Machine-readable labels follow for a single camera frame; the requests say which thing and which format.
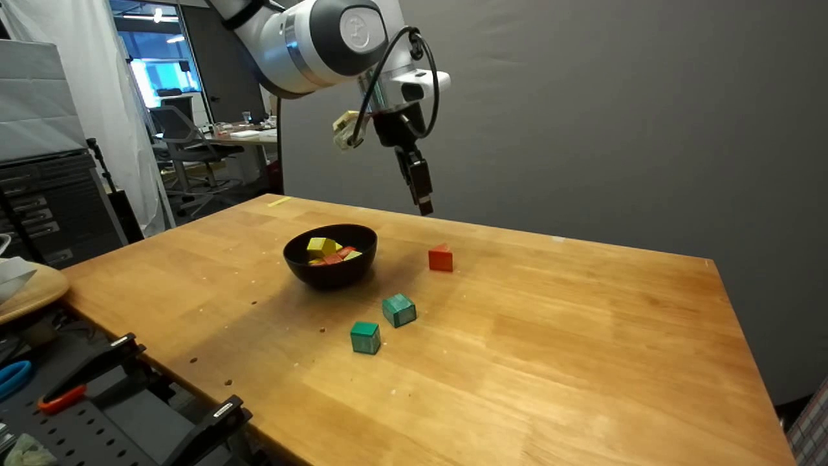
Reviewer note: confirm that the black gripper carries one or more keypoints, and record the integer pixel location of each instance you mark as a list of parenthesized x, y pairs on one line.
[(400, 134)]

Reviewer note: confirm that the red triangular wooden block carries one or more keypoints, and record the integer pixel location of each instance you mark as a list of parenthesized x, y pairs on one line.
[(441, 259)]

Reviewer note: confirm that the pale yellow wooden block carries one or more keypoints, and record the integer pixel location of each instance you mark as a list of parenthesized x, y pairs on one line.
[(322, 244)]

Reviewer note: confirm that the teal wooden block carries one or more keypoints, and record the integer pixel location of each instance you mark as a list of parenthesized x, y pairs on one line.
[(400, 312)]

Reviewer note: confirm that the green wooden block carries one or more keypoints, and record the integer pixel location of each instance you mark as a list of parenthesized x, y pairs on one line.
[(366, 337)]

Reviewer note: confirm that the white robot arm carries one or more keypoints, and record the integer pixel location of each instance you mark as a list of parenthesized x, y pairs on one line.
[(293, 43)]

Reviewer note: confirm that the black bowl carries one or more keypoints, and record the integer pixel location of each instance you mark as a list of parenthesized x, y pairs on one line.
[(337, 279)]

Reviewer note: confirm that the background desk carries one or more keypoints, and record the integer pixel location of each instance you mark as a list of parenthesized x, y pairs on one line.
[(250, 136)]

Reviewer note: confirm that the grey fabric backdrop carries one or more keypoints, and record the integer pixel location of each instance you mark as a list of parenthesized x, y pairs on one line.
[(605, 130)]

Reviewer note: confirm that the dark door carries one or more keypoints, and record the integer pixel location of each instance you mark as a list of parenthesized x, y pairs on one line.
[(222, 87)]

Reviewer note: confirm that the black office chair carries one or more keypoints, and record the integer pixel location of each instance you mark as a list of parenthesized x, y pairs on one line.
[(170, 119)]

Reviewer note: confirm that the blue lit window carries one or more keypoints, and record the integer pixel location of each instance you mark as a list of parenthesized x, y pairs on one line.
[(165, 73)]

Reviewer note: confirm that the black drawer cabinet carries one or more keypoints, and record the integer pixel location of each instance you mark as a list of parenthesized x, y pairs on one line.
[(52, 215)]

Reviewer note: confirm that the pale grey box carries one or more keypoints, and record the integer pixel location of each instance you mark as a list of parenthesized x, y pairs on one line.
[(43, 104)]

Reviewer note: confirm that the round wooden board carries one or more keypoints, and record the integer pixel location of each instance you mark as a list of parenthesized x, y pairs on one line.
[(43, 289)]

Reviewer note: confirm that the black perforated side table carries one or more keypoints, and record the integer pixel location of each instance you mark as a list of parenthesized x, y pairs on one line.
[(113, 431)]

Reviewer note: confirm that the white crumpled cloth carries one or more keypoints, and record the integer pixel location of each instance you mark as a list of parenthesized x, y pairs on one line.
[(15, 276)]

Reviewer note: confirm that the blue round object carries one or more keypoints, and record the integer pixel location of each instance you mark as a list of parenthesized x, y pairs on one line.
[(23, 374)]

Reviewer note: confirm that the grey checked fabric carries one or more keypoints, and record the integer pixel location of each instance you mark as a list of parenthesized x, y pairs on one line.
[(817, 431)]

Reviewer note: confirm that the white plastic part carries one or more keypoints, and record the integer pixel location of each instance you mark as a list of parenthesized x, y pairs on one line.
[(28, 451)]

